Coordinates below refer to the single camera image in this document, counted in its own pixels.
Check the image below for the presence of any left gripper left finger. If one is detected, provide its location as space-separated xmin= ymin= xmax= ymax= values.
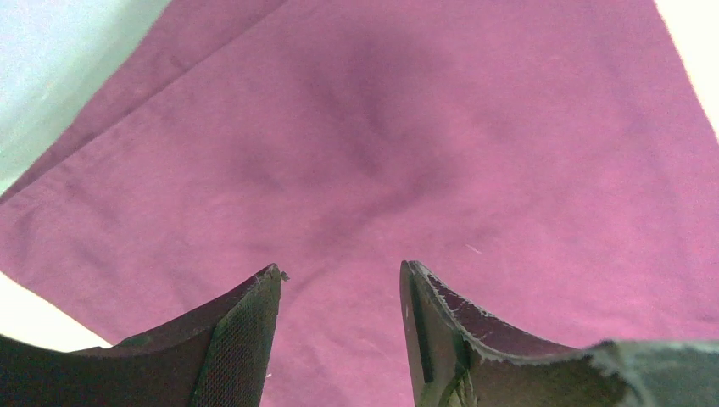
xmin=1 ymin=265 xmax=284 ymax=407

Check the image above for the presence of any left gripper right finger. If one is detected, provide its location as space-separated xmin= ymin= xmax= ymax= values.
xmin=400 ymin=261 xmax=718 ymax=407

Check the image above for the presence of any purple cloth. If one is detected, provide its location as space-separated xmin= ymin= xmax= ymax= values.
xmin=1 ymin=1 xmax=718 ymax=406

